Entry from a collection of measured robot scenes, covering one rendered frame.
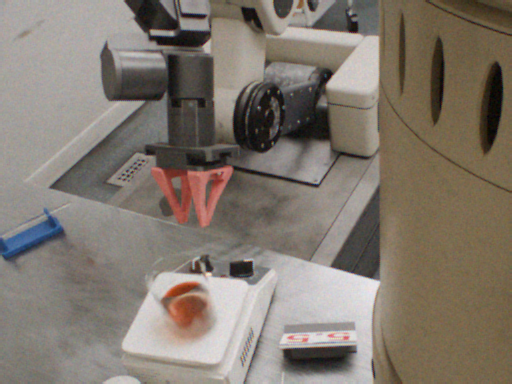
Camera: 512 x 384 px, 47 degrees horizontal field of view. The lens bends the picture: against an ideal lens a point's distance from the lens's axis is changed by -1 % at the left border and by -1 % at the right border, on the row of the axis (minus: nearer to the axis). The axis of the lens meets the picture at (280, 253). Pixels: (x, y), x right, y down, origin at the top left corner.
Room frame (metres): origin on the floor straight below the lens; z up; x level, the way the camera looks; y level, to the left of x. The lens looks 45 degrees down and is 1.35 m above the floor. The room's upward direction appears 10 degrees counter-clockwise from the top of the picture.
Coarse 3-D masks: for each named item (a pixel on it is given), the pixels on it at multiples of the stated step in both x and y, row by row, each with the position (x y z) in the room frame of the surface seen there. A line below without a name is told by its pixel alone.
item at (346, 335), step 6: (288, 336) 0.44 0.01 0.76; (294, 336) 0.44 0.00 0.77; (300, 336) 0.44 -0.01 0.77; (306, 336) 0.43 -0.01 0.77; (312, 336) 0.43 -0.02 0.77; (318, 336) 0.43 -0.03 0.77; (324, 336) 0.43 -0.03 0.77; (330, 336) 0.42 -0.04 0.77; (336, 336) 0.42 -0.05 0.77; (342, 336) 0.42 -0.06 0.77; (348, 336) 0.42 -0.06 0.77; (282, 342) 0.42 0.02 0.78; (288, 342) 0.42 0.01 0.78; (294, 342) 0.42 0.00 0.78; (300, 342) 0.41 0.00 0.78; (306, 342) 0.41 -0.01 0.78; (312, 342) 0.41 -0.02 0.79
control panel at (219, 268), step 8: (216, 264) 0.56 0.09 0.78; (224, 264) 0.56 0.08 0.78; (208, 272) 0.53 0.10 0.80; (216, 272) 0.53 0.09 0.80; (224, 272) 0.53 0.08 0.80; (256, 272) 0.53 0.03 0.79; (264, 272) 0.53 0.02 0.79; (240, 280) 0.50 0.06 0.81; (248, 280) 0.50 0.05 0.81; (256, 280) 0.50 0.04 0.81
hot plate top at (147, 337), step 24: (216, 288) 0.47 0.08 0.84; (240, 288) 0.46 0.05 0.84; (144, 312) 0.45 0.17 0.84; (240, 312) 0.43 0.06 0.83; (144, 336) 0.42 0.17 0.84; (168, 336) 0.41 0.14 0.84; (216, 336) 0.40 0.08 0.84; (168, 360) 0.38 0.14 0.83; (192, 360) 0.38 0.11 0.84; (216, 360) 0.37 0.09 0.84
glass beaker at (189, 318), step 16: (176, 256) 0.46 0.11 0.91; (192, 256) 0.45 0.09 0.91; (160, 272) 0.45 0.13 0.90; (176, 272) 0.46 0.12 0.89; (192, 272) 0.45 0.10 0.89; (160, 288) 0.44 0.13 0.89; (208, 288) 0.42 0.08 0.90; (160, 304) 0.41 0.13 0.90; (176, 304) 0.40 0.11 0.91; (192, 304) 0.40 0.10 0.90; (208, 304) 0.41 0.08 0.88; (176, 320) 0.40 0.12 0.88; (192, 320) 0.40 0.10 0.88; (208, 320) 0.41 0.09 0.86; (176, 336) 0.40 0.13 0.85; (192, 336) 0.40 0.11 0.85
